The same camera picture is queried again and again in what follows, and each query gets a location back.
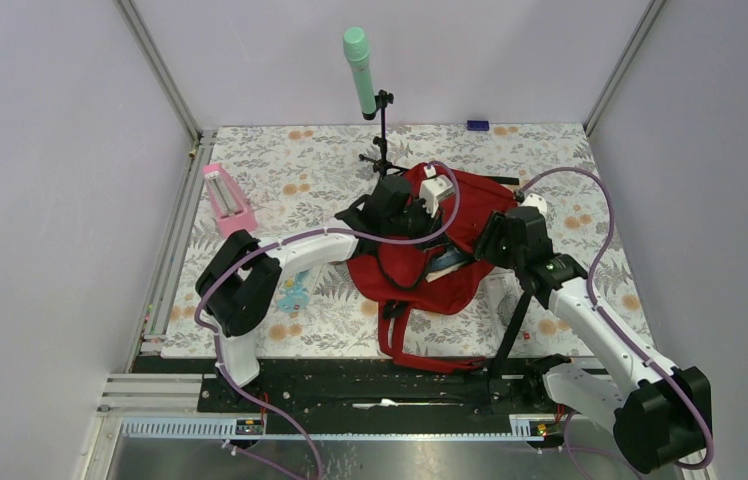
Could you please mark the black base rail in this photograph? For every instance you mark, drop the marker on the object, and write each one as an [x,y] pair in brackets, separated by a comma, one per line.
[373,399]

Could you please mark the black mini tripod stand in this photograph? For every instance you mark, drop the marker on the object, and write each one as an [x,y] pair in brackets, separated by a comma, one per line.
[381,166]

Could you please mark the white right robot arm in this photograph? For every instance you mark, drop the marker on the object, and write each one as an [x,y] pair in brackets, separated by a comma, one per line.
[657,412]

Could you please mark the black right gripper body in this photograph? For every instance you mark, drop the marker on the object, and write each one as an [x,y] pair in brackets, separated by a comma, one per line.
[494,246]

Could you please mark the blue paperback book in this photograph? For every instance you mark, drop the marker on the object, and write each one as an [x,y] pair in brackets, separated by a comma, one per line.
[451,260]

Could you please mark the clear plastic pouch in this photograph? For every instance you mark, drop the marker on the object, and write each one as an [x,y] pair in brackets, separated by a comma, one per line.
[502,293]

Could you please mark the mint green microphone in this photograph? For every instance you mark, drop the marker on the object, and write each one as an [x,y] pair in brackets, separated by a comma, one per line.
[357,51]

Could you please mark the pink metronome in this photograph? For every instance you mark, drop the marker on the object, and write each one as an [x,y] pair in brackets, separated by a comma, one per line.
[231,207]

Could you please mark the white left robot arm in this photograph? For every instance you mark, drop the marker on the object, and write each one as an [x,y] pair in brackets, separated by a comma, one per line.
[237,287]

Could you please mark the small blue block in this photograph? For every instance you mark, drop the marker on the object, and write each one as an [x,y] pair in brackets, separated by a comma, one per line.
[477,125]

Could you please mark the red student backpack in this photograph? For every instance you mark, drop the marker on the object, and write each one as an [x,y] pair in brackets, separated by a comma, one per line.
[428,263]

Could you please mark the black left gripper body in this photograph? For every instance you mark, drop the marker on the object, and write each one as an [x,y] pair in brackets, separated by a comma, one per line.
[415,220]

